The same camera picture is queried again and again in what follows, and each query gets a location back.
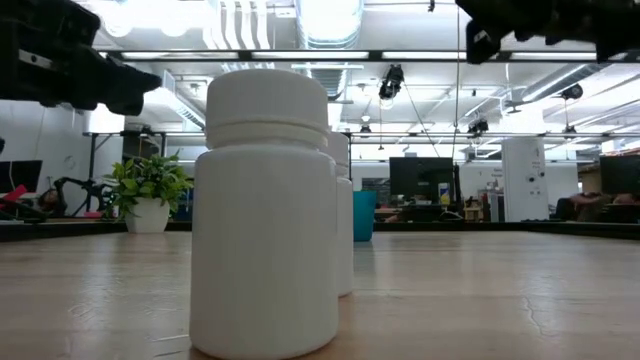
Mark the person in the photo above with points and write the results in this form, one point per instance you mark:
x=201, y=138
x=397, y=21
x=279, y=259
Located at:
x=585, y=200

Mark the black aluminium table frame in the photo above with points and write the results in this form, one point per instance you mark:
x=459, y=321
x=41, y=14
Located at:
x=60, y=229

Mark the black ceiling spotlight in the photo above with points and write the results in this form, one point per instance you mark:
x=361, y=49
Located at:
x=571, y=91
x=478, y=126
x=391, y=82

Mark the green plant in white pot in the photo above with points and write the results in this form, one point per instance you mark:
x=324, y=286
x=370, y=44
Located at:
x=150, y=187

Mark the white pillar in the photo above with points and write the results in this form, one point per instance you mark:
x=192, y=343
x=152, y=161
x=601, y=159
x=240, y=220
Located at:
x=525, y=170

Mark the silver ventilation duct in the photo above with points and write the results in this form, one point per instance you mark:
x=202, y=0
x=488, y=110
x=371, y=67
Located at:
x=330, y=25

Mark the white pill bottle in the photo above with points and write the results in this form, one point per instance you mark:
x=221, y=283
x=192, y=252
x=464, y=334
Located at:
x=345, y=225
x=265, y=225

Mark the teal plastic basket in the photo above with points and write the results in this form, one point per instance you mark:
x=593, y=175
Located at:
x=365, y=215

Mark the black metal rack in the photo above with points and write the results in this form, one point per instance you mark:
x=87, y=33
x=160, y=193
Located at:
x=91, y=170

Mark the yellow and blue box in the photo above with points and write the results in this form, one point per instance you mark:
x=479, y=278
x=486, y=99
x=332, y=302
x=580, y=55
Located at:
x=444, y=195

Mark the red object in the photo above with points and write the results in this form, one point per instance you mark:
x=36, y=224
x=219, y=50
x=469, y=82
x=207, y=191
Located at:
x=15, y=194

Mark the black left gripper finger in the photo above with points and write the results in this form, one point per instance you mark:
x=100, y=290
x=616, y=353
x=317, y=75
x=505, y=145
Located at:
x=130, y=82
x=122, y=105

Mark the black background robot arm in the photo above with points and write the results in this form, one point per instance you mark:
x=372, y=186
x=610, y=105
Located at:
x=92, y=187

